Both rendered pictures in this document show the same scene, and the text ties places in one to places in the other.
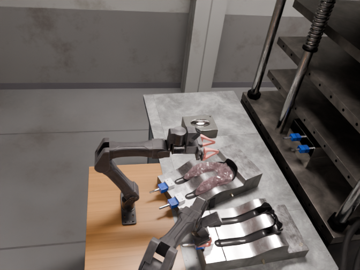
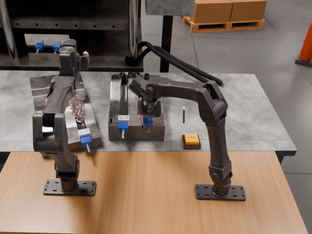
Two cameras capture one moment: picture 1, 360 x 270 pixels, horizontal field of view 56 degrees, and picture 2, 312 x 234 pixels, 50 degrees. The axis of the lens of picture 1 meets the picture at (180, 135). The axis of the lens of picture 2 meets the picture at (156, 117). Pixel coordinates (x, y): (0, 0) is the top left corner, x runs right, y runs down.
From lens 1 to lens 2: 1.18 m
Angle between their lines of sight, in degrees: 58
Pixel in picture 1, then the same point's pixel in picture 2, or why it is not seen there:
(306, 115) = (34, 19)
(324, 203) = (111, 61)
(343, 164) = (102, 22)
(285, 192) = (94, 75)
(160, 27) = not seen: outside the picture
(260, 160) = not seen: hidden behind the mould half
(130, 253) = (133, 190)
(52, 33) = not seen: outside the picture
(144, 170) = (15, 167)
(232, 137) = (6, 88)
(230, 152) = (42, 83)
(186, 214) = (160, 81)
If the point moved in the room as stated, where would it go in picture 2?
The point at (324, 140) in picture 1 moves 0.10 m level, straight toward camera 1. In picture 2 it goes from (72, 21) to (82, 26)
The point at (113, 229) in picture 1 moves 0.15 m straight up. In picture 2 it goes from (96, 204) to (94, 178)
